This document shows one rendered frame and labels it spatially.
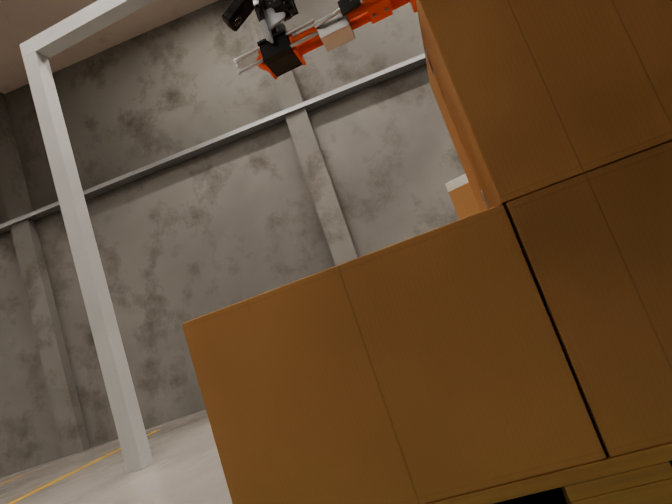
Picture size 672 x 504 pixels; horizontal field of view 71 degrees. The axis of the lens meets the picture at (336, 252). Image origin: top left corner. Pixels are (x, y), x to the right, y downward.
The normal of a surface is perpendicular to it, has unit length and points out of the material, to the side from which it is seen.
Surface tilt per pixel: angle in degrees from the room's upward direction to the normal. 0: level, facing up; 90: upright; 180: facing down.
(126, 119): 90
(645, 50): 90
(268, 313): 90
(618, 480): 90
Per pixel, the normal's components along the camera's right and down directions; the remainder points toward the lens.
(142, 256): -0.15, -0.11
